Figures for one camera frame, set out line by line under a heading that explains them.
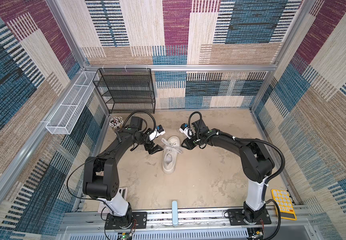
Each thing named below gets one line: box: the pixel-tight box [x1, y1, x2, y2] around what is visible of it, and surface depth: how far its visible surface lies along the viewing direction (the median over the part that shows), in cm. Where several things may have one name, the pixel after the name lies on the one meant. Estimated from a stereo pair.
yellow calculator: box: [271, 189, 297, 221], surface depth 79 cm
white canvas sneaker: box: [161, 136, 180, 174], surface depth 92 cm
